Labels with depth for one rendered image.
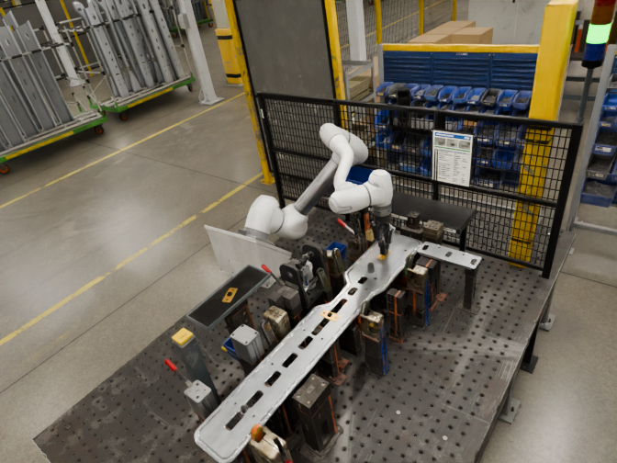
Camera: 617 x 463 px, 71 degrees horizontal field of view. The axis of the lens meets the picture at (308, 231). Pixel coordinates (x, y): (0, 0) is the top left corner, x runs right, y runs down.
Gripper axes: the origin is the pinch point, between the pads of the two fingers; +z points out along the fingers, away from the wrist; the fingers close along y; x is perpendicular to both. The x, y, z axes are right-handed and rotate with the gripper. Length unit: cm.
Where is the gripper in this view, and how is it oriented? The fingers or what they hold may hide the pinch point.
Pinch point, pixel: (384, 247)
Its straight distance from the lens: 214.7
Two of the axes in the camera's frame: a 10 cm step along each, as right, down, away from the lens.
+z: 1.4, 8.2, 5.5
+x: 6.1, -5.1, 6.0
